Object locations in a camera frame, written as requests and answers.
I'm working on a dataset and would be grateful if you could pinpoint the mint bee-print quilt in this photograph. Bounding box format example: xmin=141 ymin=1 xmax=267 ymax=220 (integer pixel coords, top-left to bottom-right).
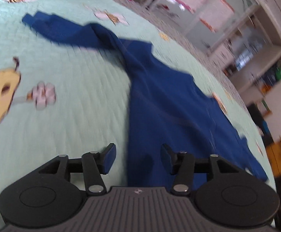
xmin=0 ymin=0 xmax=276 ymax=231

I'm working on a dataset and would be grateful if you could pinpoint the black sofa chair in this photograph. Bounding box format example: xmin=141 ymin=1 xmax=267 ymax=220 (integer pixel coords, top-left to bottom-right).
xmin=247 ymin=103 xmax=274 ymax=147

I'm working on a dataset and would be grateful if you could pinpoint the sliding glass wardrobe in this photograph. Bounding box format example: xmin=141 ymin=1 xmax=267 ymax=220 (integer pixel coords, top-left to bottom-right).
xmin=144 ymin=0 xmax=259 ymax=53

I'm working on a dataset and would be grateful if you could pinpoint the white drawer cabinet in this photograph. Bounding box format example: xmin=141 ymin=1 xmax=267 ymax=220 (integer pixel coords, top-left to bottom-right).
xmin=210 ymin=43 xmax=235 ymax=70

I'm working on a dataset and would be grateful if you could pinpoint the blue knit sweater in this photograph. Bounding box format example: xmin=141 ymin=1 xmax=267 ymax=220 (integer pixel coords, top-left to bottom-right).
xmin=22 ymin=12 xmax=268 ymax=189

